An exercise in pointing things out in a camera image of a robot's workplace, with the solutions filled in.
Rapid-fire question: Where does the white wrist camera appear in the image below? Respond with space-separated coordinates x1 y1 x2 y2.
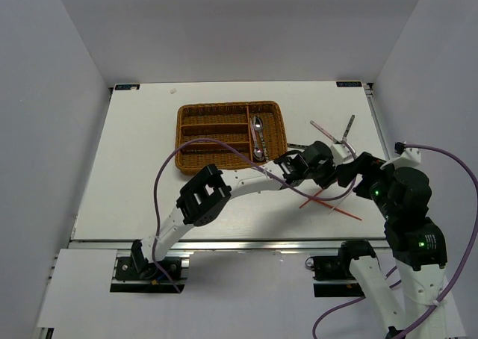
380 142 421 170
329 143 356 166

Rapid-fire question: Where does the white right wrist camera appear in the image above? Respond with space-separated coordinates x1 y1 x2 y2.
380 142 421 170

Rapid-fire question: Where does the brown wicker cutlery basket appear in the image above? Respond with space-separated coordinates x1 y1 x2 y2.
175 101 288 175

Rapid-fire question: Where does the dark handled fork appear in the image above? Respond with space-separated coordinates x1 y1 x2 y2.
287 143 308 149

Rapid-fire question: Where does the right blue table label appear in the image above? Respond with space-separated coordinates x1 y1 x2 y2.
335 81 362 87

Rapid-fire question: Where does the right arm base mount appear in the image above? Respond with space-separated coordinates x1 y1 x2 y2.
305 255 364 298

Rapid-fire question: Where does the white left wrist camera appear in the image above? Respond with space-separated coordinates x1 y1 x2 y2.
329 143 356 166

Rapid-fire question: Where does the blue table label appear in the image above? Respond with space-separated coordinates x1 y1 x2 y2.
335 81 362 87
114 84 140 91

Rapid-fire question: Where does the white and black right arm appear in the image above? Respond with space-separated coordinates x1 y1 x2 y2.
336 148 447 338

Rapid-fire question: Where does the orange chopstick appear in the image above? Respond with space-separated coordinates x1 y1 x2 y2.
310 199 363 221
299 189 328 209

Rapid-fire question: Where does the white chopstick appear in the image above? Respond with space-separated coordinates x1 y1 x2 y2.
328 198 345 214

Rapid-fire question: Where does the dark handled knife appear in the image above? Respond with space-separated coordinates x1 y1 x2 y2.
342 114 356 142

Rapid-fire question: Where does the pink handled knife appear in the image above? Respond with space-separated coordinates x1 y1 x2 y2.
310 120 339 143

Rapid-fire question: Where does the dark patterned handle spoon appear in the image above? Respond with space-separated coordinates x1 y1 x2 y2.
257 128 269 162

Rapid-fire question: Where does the left blue table label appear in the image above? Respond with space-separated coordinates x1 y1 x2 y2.
114 84 140 91

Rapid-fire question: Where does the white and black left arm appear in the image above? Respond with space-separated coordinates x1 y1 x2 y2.
130 141 347 279

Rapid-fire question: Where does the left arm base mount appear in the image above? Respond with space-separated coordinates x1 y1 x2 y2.
110 240 186 294

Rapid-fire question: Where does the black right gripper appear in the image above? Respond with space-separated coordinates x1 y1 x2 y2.
335 151 396 220

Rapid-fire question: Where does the pink handled spoon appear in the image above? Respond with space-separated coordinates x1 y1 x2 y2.
250 118 265 162

